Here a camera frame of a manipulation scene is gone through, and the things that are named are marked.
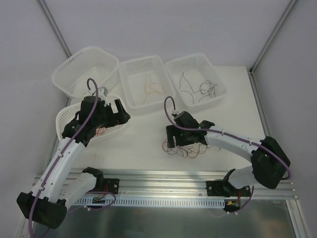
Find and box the red orange wire bundle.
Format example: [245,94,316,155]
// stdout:
[161,138,211,159]

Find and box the yellow orange wire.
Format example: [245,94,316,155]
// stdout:
[133,74,166,106]

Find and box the thin black wire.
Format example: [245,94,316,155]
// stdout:
[178,72,219,104]

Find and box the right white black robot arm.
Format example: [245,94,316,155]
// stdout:
[166,111,290,197]

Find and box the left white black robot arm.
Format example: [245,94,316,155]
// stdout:
[17,96,131,229]

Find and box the front-left white perforated basket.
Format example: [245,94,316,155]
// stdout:
[55,94,128,146]

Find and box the middle white perforated basket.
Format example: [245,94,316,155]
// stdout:
[118,55,176,116]

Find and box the deep white plastic tub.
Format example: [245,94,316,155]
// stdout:
[52,47,119,98]

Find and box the right white perforated basket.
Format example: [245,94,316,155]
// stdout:
[165,53,228,112]

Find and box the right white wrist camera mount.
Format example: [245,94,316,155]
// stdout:
[171,110,180,117]

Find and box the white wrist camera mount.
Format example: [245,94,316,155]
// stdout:
[171,110,180,117]
[97,87,111,106]

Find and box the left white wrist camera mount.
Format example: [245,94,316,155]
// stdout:
[97,87,111,106]

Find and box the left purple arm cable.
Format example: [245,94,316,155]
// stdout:
[28,78,100,238]

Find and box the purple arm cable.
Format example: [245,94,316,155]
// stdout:
[28,78,100,238]
[164,96,292,179]

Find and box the aluminium mounting rail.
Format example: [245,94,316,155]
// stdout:
[62,169,298,200]

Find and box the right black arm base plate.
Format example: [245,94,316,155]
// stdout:
[206,180,251,197]

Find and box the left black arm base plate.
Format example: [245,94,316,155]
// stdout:
[100,178,120,194]

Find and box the white slotted cable duct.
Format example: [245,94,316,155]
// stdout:
[74,195,225,209]

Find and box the left aluminium frame post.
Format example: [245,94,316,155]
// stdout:
[36,0,72,58]

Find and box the aluminium frame post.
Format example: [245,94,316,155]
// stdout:
[36,0,72,58]
[249,0,299,75]

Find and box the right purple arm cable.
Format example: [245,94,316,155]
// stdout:
[164,96,292,179]

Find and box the right aluminium frame post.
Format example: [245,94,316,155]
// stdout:
[249,0,299,75]

